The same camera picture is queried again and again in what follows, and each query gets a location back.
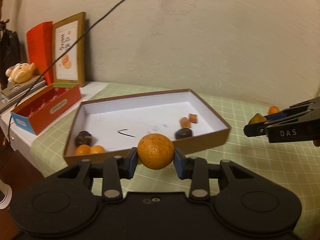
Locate dark wrinkled fruit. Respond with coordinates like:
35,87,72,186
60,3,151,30
75,131,93,147
175,128,193,140

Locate orange dried fruit piece front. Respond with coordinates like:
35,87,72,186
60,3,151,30
188,113,198,124

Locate orange kumquat back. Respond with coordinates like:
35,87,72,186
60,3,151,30
268,106,280,115

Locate grey kitchen scale top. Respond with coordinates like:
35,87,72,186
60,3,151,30
1,76,39,99

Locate wooden picture frame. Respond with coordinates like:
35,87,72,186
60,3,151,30
52,12,86,87

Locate black power cable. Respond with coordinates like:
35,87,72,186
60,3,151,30
7,0,152,140

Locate white side cabinet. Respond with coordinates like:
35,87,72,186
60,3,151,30
1,82,107,153

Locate red paper bag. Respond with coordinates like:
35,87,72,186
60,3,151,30
26,21,53,75

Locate orange dried fruit piece back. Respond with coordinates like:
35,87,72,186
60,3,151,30
248,113,267,125

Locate brown white cardboard tray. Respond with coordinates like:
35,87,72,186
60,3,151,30
63,89,231,165

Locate plush bear toy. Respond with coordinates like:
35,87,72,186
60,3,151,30
5,63,36,83

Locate orange dried fruit piece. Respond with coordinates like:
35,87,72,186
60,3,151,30
180,117,191,128
248,113,267,125
188,113,198,124

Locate person right hand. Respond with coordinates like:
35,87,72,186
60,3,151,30
313,140,320,147

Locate orange kumquat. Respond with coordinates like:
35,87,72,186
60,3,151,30
268,106,280,115
137,133,175,170
89,145,106,154
74,144,91,155

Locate black hanging bag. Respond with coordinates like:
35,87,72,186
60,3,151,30
1,29,21,89

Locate red open gift box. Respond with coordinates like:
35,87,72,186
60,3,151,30
11,83,81,135

